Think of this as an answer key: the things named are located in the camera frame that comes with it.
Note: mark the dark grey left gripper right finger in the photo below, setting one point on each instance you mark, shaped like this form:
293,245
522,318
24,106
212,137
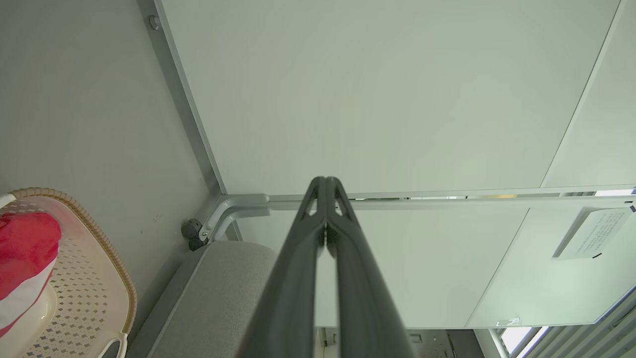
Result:
362,288

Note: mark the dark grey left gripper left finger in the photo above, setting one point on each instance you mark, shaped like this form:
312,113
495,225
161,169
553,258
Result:
293,278

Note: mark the red garment with tag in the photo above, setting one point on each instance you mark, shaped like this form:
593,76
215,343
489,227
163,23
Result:
22,253

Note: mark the grey fabric sofa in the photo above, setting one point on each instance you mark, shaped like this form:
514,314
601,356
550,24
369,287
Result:
218,298

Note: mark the black caster wheel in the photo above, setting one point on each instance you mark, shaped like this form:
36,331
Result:
193,233

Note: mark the white partition board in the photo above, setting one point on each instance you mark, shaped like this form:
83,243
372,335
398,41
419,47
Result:
601,124
372,89

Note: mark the cream perforated laundry basket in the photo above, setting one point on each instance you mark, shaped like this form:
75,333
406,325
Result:
84,298

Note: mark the grey slatted window blinds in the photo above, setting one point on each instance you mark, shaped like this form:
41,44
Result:
591,333

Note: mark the white paper notice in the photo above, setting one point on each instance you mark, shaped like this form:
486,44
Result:
591,233

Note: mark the grey metal board stand frame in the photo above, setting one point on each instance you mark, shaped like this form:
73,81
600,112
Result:
233,205

